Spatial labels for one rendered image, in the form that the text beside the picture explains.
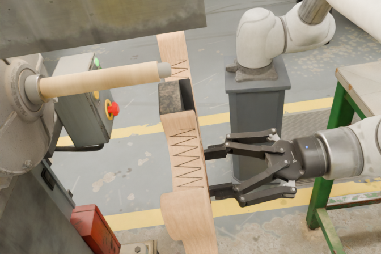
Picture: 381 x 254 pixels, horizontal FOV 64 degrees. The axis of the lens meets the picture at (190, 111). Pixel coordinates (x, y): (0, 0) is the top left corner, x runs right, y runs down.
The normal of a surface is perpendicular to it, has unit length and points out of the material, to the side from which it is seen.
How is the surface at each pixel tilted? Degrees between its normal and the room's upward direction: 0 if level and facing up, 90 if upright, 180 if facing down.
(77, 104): 90
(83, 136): 90
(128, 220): 0
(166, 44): 77
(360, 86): 0
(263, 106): 90
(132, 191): 0
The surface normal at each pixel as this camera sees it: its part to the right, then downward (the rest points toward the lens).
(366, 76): -0.13, -0.74
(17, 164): 0.93, 0.33
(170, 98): -0.11, -0.58
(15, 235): 0.99, -0.14
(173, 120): 0.09, 0.74
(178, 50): 0.05, 0.53
